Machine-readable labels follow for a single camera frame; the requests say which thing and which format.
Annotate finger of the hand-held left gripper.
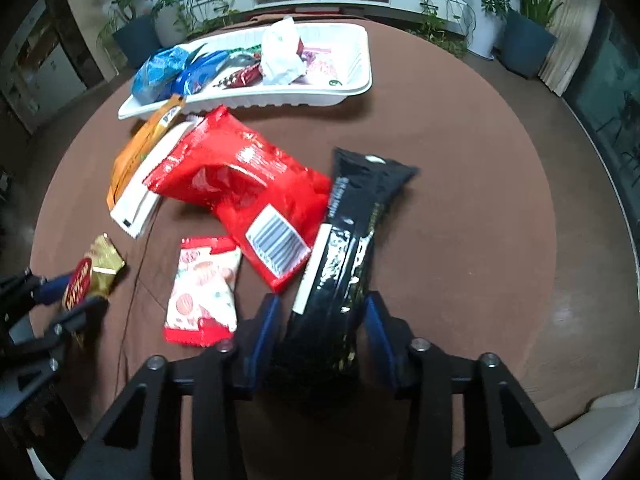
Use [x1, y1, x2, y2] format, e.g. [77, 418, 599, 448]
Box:
[7, 296, 110, 361]
[0, 269, 76, 308]

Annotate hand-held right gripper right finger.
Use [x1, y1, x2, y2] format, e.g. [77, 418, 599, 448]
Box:
[364, 290, 581, 480]

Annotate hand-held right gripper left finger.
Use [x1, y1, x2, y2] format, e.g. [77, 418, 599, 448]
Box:
[65, 292, 282, 480]

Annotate gold candy packet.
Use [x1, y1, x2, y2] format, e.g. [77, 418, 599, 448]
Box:
[61, 232, 126, 348]

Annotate white red-edged candy packet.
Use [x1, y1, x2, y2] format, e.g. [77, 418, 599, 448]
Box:
[163, 236, 244, 348]

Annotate black snack packet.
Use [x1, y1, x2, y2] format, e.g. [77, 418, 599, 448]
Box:
[265, 146, 420, 411]

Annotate orange snack packet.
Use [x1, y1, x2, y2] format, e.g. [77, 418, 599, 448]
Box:
[106, 94, 187, 211]

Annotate red snack bag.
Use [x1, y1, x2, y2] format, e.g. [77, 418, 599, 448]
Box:
[142, 105, 333, 295]

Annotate light blue snack packet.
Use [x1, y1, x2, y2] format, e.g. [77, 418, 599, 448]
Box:
[132, 46, 188, 103]

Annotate white plastic tray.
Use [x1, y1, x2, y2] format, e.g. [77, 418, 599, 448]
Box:
[118, 22, 373, 121]

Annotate pink cartoon snack packet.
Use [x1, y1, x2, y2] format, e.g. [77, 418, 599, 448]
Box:
[299, 42, 346, 85]

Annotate white snack bag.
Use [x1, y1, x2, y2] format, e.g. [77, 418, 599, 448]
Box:
[260, 16, 308, 86]

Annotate cream sofa cushion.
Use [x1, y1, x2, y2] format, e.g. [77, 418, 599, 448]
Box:
[550, 389, 638, 480]

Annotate small-leaf tree blue pot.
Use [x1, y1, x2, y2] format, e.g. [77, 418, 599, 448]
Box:
[80, 0, 161, 71]

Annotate plant in ribbed white pot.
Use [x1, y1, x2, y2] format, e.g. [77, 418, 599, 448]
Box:
[150, 0, 188, 48]

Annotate plant in tall white pot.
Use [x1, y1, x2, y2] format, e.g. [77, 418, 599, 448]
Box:
[462, 0, 511, 58]

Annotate sliding glass door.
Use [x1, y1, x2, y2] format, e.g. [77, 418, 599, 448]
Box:
[565, 0, 640, 271]

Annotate broad-leaf plant blue pot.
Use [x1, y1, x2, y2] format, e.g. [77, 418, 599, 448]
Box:
[497, 0, 571, 80]

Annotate beige curtain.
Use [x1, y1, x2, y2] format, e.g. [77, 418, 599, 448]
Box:
[540, 0, 601, 97]

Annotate built-in wall cabinet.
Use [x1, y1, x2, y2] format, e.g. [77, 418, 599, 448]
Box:
[0, 0, 106, 136]

